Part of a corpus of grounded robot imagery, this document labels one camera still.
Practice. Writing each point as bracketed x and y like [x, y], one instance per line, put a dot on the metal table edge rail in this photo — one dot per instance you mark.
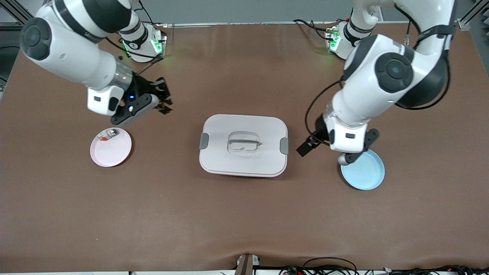
[229, 23]

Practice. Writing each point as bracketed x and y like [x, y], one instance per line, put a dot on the aluminium frame profile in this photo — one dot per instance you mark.
[17, 10]

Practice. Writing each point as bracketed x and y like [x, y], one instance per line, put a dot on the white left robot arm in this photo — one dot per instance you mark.
[382, 95]

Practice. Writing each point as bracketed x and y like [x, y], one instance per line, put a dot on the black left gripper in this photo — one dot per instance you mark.
[320, 132]

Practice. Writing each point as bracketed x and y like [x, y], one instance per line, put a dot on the pink round plate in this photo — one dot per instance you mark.
[112, 152]

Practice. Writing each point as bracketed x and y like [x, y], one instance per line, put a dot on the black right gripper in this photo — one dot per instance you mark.
[143, 87]

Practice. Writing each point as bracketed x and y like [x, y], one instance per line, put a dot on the white lidded storage box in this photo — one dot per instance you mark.
[244, 152]

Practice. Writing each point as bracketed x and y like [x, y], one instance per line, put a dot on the light blue round plate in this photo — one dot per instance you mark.
[365, 172]

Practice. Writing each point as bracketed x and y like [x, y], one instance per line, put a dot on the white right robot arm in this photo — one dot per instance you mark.
[68, 53]

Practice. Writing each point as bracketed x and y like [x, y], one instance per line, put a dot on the grey box latch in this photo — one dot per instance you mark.
[203, 141]
[284, 146]

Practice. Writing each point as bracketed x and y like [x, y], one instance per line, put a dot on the brown camera mount bracket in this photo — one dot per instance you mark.
[244, 265]

